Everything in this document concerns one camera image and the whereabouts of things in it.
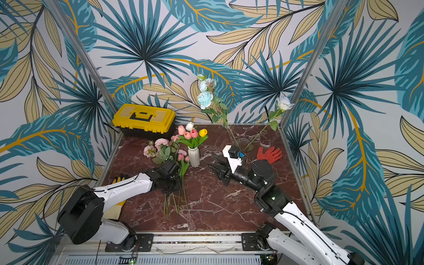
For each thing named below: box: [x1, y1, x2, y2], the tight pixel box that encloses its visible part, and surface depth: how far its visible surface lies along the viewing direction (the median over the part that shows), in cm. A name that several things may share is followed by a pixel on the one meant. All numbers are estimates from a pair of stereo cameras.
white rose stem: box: [244, 96, 295, 152], surface depth 71 cm
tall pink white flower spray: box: [196, 73, 242, 152], surface depth 70 cm
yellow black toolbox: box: [112, 103, 176, 140], surface depth 102 cm
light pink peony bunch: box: [142, 144, 157, 158], surface depth 102 cm
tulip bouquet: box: [177, 122, 209, 149], surface depth 78 cm
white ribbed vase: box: [187, 146, 200, 168], surface depth 90 cm
